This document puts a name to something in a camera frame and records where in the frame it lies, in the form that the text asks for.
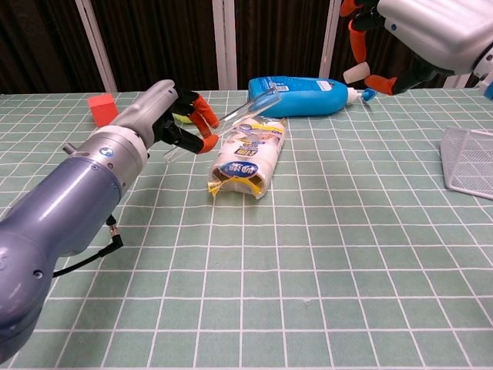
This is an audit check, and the wrapped toilet paper pack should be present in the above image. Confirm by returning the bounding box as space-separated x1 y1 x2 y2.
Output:
207 115 288 200

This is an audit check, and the white wire mesh basket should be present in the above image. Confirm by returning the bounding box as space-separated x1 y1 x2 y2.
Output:
440 126 493 200

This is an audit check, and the red cube block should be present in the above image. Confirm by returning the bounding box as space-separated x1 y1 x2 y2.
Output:
86 92 121 128

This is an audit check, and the green checked tablecloth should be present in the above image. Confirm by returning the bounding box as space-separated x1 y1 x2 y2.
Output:
0 87 493 370

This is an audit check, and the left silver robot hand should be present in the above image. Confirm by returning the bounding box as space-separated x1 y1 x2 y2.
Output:
109 79 220 155

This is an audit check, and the dark pleated curtain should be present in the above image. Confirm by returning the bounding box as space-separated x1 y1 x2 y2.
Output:
0 0 493 95

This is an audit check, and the blue detergent pump bottle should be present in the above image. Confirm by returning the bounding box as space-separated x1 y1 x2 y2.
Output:
247 76 378 118

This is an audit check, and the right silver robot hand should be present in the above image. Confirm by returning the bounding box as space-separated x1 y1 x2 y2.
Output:
338 0 493 97

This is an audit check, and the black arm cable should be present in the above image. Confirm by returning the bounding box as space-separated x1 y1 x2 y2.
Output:
52 214 125 279

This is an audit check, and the white frame post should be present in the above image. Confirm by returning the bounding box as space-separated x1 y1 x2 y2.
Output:
75 0 119 93
212 0 238 92
442 72 482 89
318 0 342 80

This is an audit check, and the white tapered stopper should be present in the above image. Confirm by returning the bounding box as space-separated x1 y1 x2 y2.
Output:
343 63 371 84

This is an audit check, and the clear glass test tube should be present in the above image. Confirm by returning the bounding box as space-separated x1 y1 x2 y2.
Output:
162 86 284 163

